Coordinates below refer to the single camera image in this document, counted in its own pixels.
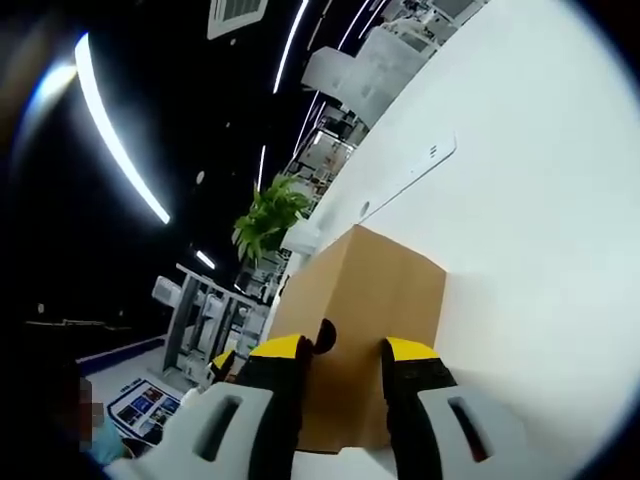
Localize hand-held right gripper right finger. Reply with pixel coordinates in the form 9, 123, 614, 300
382, 336, 547, 480

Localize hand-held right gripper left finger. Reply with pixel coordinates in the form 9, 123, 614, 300
107, 318, 337, 480

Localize brown cardboard shoe box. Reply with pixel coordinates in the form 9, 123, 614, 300
269, 224, 448, 454

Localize green potted plant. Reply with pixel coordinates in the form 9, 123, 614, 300
233, 174, 326, 267

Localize long ceiling light strip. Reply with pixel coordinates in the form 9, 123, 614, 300
74, 32, 172, 225
272, 0, 309, 94

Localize white table socket panel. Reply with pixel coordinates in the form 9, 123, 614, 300
368, 131, 458, 217

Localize large white mesh chair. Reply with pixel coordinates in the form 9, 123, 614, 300
302, 24, 442, 127

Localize ceiling air conditioner vent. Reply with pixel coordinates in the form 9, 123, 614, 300
206, 0, 269, 41

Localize wall poster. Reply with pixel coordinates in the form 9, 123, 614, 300
106, 377, 184, 437

